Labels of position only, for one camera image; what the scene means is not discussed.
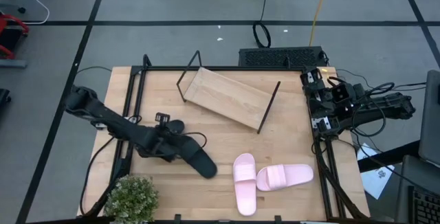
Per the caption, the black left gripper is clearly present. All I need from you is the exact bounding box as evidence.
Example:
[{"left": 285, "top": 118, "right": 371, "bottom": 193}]
[{"left": 137, "top": 128, "right": 184, "bottom": 164}]

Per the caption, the pink slide sandal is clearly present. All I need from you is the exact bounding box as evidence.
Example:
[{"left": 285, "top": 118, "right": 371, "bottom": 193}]
[
  {"left": 232, "top": 153, "right": 258, "bottom": 217},
  {"left": 256, "top": 163, "right": 315, "bottom": 192}
]

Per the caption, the green artificial plant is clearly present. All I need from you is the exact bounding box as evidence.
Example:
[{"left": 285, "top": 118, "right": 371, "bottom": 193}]
[{"left": 102, "top": 174, "right": 160, "bottom": 224}]

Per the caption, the black desk beam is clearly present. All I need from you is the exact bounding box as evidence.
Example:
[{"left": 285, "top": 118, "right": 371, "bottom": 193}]
[{"left": 357, "top": 139, "right": 421, "bottom": 173}]

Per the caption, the black perforated computer case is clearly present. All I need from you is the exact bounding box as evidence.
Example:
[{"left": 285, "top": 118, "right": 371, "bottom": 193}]
[{"left": 238, "top": 45, "right": 327, "bottom": 68}]

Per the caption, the white paper sheet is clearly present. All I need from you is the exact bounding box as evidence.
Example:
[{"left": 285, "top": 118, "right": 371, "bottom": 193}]
[{"left": 356, "top": 143, "right": 396, "bottom": 200}]

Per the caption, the grey monitor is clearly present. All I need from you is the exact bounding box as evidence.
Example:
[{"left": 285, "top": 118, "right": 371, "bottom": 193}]
[{"left": 417, "top": 69, "right": 440, "bottom": 168}]

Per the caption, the grey desk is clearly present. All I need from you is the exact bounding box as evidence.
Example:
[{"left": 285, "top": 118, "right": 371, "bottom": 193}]
[{"left": 395, "top": 154, "right": 440, "bottom": 224}]

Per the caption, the black keyboard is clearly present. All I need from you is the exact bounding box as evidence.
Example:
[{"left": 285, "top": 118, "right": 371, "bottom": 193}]
[{"left": 407, "top": 186, "right": 440, "bottom": 224}]

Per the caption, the red cart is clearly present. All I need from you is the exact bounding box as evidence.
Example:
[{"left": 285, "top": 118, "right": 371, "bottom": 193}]
[{"left": 0, "top": 10, "right": 30, "bottom": 60}]

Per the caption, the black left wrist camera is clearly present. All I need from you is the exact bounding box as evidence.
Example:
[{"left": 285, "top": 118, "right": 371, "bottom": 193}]
[{"left": 154, "top": 112, "right": 172, "bottom": 126}]

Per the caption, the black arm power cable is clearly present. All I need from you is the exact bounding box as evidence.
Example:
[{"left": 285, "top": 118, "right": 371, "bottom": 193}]
[{"left": 79, "top": 135, "right": 116, "bottom": 216}]

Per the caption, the black metal table frame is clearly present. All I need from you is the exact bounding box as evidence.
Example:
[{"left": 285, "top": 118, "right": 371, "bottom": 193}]
[{"left": 77, "top": 54, "right": 371, "bottom": 224}]

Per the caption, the wooden shelf with black frame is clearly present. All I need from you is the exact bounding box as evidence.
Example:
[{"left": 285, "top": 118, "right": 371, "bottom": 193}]
[{"left": 175, "top": 49, "right": 282, "bottom": 135}]

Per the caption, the yellow cable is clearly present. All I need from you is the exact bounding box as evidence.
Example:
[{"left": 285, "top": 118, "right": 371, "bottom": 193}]
[{"left": 308, "top": 0, "right": 333, "bottom": 47}]

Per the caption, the thin black floor cable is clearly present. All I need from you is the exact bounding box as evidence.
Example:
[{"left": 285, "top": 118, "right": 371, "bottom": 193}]
[{"left": 74, "top": 65, "right": 113, "bottom": 76}]

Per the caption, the black coiled cable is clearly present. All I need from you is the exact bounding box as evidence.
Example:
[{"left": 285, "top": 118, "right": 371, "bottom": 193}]
[{"left": 252, "top": 0, "right": 272, "bottom": 49}]

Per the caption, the white cable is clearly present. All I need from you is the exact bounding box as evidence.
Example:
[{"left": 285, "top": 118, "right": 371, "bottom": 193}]
[{"left": 19, "top": 0, "right": 51, "bottom": 25}]

